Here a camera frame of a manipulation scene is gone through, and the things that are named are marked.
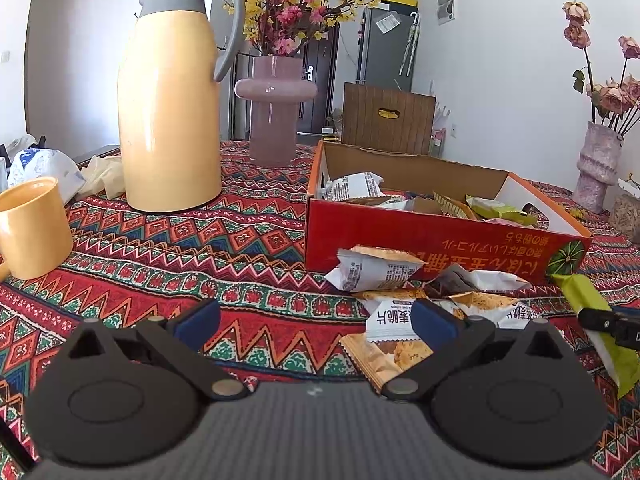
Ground white folded umbrella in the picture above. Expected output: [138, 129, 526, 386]
[398, 10, 422, 77]

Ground yellow mug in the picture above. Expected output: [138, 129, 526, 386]
[0, 177, 75, 281]

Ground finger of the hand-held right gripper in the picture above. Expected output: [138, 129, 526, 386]
[577, 307, 640, 350]

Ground dark entrance door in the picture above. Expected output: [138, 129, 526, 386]
[295, 22, 341, 133]

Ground heap of mixed snack wrappers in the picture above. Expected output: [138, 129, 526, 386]
[320, 171, 548, 226]

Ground red cardboard box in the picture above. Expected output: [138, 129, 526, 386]
[304, 140, 594, 286]

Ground pile of white snack packets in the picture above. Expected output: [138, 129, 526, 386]
[324, 245, 538, 393]

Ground cream cloth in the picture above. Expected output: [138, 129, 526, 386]
[75, 154, 128, 200]

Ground yellow thermos jug grey handle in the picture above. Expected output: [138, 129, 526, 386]
[117, 0, 246, 213]

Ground dark furniture edge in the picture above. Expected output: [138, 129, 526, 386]
[74, 144, 121, 163]

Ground clear box of dried flakes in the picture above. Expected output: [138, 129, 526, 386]
[611, 179, 640, 246]

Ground pink and yellow blossom branches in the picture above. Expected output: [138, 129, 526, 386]
[215, 0, 457, 58]

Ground dried pink roses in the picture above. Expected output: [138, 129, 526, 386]
[562, 0, 640, 136]

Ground brown wooden chair back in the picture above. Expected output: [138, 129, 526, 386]
[341, 82, 437, 156]

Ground green snack bar packet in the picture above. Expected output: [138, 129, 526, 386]
[550, 274, 640, 401]

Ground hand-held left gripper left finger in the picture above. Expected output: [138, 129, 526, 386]
[60, 299, 251, 402]

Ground textured pink ceramic vase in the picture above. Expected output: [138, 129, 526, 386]
[571, 121, 625, 213]

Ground smooth pink glass vase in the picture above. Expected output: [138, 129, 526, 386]
[234, 56, 318, 166]

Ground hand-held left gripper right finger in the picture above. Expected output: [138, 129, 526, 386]
[381, 297, 576, 403]

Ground white plastic bag blue print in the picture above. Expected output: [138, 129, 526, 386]
[7, 147, 87, 206]

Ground grey refrigerator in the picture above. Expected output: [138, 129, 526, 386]
[356, 2, 421, 91]

